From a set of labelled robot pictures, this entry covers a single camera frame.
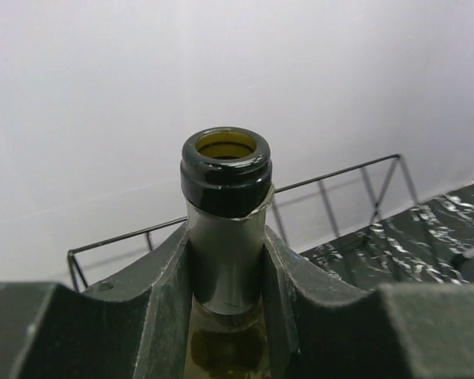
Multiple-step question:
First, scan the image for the green wine bottle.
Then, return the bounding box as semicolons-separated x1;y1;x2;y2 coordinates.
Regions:
180;126;274;378

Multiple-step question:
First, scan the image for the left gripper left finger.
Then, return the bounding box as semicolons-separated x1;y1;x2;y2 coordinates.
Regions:
0;226;192;378

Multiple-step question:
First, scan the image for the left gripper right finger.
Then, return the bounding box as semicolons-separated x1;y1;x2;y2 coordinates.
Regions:
262;229;474;378

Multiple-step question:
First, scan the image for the black wire wine rack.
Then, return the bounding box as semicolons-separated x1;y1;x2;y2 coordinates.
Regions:
66;153;420;292

